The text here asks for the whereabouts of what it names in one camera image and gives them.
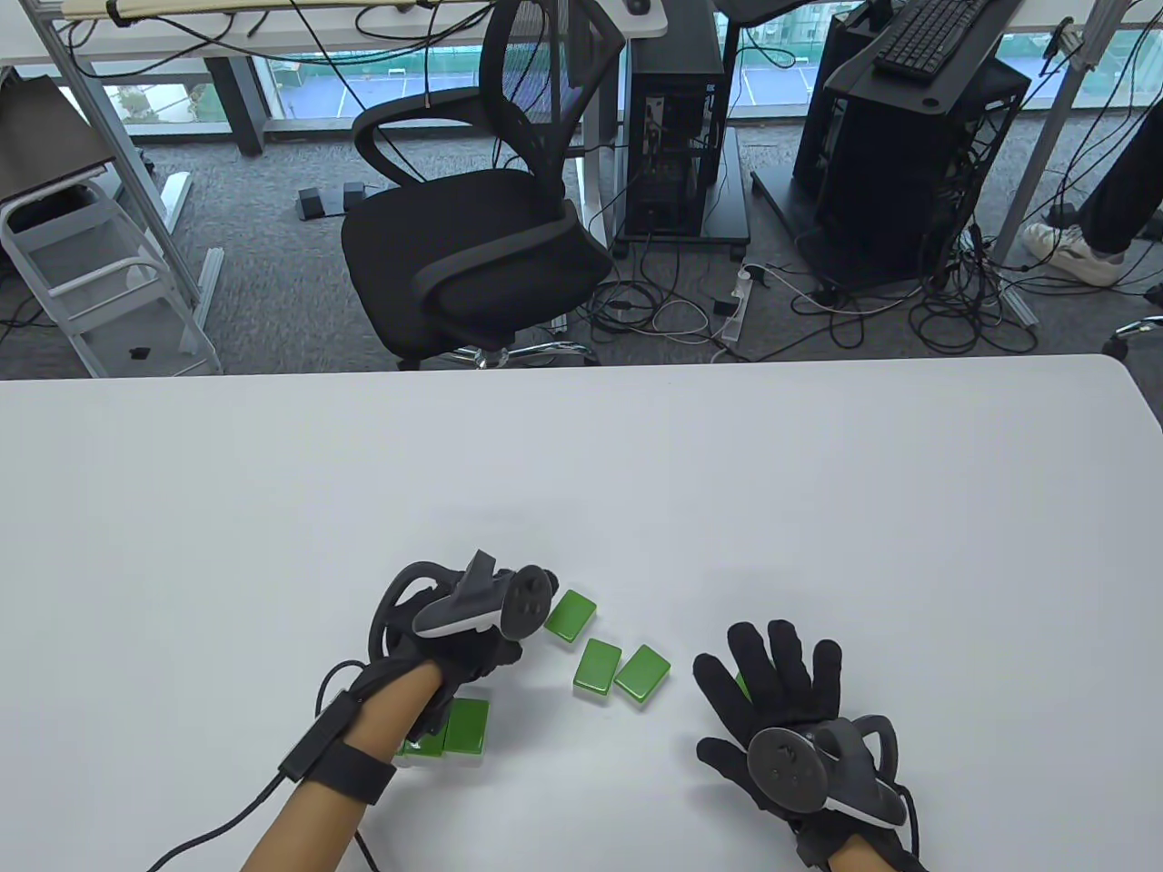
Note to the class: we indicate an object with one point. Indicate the person's left hand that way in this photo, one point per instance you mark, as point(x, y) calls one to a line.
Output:
point(472, 658)

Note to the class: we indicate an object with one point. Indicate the person's right hand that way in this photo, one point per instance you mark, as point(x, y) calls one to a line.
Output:
point(772, 677)

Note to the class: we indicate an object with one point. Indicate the single green-backed mahjong tile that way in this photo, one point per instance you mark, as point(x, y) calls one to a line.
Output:
point(741, 688)

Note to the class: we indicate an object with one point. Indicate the group of green mahjong tiles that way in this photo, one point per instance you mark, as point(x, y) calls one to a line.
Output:
point(597, 669)

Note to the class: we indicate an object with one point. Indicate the person's right forearm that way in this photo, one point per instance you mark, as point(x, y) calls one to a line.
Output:
point(849, 861)

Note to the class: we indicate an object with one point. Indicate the person's left forearm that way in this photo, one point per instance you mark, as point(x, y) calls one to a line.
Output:
point(404, 704)

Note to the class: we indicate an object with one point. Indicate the grey round hand-mounted controller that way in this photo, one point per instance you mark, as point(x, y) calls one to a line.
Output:
point(522, 604)
point(781, 763)

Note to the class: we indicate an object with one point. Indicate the white power strip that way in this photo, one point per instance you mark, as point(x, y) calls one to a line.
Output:
point(736, 309)

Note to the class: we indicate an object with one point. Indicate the black mesh office chair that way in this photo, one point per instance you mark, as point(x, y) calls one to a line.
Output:
point(472, 236)

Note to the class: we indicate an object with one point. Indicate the black wheeled tower stand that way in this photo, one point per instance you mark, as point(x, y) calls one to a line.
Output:
point(727, 218)

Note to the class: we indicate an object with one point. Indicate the white metal step stool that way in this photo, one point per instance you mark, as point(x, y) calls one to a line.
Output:
point(127, 341)

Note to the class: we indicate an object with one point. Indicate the black foot pedal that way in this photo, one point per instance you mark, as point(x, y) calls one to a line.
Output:
point(354, 195)
point(312, 203)

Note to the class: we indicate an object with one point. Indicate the chrome chair base leg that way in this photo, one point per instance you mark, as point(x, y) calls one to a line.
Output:
point(1136, 329)

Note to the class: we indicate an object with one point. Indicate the black computer tower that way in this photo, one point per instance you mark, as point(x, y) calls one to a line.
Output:
point(677, 109)

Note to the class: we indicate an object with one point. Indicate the black desk top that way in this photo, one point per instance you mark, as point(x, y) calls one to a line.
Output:
point(909, 91)

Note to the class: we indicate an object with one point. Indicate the black keyboard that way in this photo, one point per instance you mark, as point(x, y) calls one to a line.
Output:
point(931, 36)

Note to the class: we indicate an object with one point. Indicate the dark grey flat board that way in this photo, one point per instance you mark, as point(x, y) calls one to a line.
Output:
point(41, 136)

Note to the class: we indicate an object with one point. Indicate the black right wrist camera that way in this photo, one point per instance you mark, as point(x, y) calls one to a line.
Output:
point(811, 845)

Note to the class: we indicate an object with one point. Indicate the aluminium frame post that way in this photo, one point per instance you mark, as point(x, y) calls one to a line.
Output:
point(118, 154)
point(1045, 145)

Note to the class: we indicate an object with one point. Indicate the black clamp-mounted camera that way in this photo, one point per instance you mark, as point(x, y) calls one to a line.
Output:
point(1063, 41)

